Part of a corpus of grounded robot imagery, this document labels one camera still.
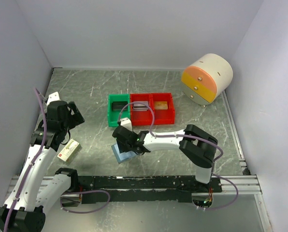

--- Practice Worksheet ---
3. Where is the blue card holder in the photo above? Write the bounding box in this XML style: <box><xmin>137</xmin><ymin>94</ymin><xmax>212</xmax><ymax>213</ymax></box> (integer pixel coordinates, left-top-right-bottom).
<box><xmin>111</xmin><ymin>144</ymin><xmax>137</xmax><ymax>164</ymax></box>

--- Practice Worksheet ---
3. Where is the red plastic bin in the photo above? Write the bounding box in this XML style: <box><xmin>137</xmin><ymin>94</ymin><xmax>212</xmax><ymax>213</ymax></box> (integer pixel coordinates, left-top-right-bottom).
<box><xmin>130</xmin><ymin>93</ymin><xmax>152</xmax><ymax>126</ymax></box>
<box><xmin>152</xmin><ymin>93</ymin><xmax>175</xmax><ymax>125</ymax></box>

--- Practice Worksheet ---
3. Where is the green plastic bin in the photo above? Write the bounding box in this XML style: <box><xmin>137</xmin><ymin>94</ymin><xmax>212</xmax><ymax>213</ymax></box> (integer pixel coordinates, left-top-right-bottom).
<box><xmin>107</xmin><ymin>94</ymin><xmax>130</xmax><ymax>127</ymax></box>

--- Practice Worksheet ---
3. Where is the round drawer cabinet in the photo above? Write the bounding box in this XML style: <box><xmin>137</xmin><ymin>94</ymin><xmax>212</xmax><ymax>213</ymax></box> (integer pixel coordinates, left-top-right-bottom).
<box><xmin>181</xmin><ymin>53</ymin><xmax>233</xmax><ymax>106</ymax></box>

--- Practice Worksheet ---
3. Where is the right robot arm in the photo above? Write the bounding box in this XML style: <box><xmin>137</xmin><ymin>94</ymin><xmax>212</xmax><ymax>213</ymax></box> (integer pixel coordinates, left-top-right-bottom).
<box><xmin>112</xmin><ymin>124</ymin><xmax>219</xmax><ymax>192</ymax></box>

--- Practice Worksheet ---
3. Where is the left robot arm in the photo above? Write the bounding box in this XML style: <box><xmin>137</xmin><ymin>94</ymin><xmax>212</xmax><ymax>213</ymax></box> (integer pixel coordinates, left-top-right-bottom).
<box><xmin>0</xmin><ymin>100</ymin><xmax>85</xmax><ymax>232</ymax></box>

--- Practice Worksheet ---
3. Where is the white striped card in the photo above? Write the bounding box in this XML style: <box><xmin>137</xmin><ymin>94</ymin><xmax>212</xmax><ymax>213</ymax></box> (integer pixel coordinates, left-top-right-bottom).
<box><xmin>132</xmin><ymin>101</ymin><xmax>149</xmax><ymax>112</ymax></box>

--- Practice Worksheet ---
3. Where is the black card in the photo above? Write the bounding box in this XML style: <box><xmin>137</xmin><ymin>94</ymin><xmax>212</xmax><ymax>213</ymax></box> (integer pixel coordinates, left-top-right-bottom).
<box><xmin>111</xmin><ymin>101</ymin><xmax>128</xmax><ymax>111</ymax></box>

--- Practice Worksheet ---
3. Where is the gold card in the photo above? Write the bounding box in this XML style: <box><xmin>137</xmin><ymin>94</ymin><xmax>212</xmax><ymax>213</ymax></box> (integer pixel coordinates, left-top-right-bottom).
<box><xmin>154</xmin><ymin>101</ymin><xmax>168</xmax><ymax>110</ymax></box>

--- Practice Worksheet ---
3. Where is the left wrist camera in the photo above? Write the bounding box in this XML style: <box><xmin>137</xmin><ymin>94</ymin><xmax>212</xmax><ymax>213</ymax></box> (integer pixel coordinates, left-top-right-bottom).
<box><xmin>46</xmin><ymin>91</ymin><xmax>60</xmax><ymax>106</ymax></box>

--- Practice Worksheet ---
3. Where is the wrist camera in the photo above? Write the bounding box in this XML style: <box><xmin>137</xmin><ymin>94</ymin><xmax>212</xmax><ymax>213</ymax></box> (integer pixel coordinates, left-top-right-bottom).
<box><xmin>46</xmin><ymin>91</ymin><xmax>60</xmax><ymax>106</ymax></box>
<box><xmin>119</xmin><ymin>117</ymin><xmax>133</xmax><ymax>131</ymax></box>

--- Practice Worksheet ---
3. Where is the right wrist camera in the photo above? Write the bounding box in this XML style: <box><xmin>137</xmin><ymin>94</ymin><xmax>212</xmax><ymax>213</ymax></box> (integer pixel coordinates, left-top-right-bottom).
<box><xmin>119</xmin><ymin>117</ymin><xmax>133</xmax><ymax>131</ymax></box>

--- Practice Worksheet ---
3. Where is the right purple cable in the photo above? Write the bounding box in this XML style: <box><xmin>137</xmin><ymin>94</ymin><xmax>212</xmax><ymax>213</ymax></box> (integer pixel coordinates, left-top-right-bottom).
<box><xmin>118</xmin><ymin>101</ymin><xmax>224</xmax><ymax>174</ymax></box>

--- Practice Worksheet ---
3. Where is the purple cable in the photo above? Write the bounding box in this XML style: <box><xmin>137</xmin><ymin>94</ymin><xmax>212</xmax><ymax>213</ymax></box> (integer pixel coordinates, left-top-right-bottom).
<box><xmin>118</xmin><ymin>101</ymin><xmax>224</xmax><ymax>174</ymax></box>
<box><xmin>2</xmin><ymin>87</ymin><xmax>48</xmax><ymax>232</ymax></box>

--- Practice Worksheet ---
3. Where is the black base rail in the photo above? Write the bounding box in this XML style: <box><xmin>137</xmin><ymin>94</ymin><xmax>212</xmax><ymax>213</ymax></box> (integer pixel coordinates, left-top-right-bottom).
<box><xmin>49</xmin><ymin>175</ymin><xmax>223</xmax><ymax>205</ymax></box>

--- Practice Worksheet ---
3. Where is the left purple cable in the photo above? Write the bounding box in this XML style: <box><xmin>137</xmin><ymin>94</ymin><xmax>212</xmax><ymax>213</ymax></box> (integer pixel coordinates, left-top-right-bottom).
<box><xmin>2</xmin><ymin>87</ymin><xmax>48</xmax><ymax>232</ymax></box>

